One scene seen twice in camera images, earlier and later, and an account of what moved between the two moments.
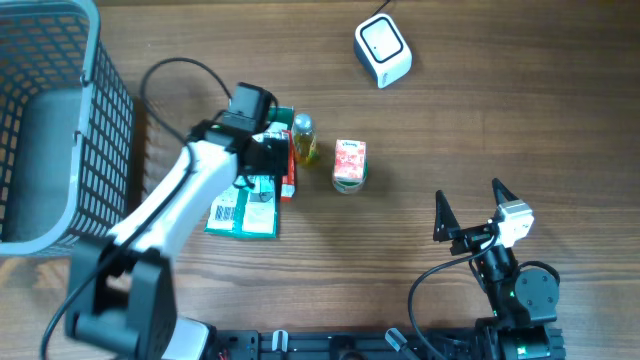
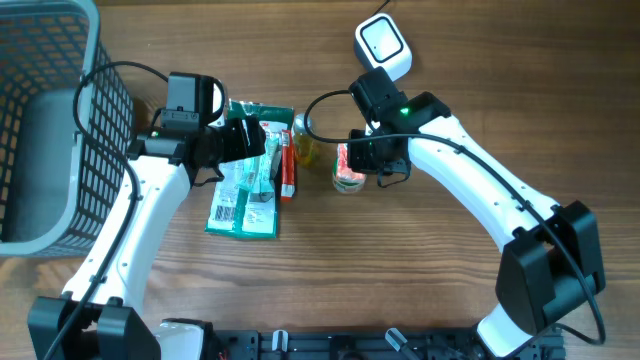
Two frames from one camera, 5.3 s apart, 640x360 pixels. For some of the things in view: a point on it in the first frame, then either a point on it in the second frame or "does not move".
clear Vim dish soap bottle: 306,139 does not move
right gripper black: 446,220 -> 359,163
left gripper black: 272,159 -> 233,145
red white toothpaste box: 288,186 does not move
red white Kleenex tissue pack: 349,159 does not move
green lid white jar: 347,185 does not move
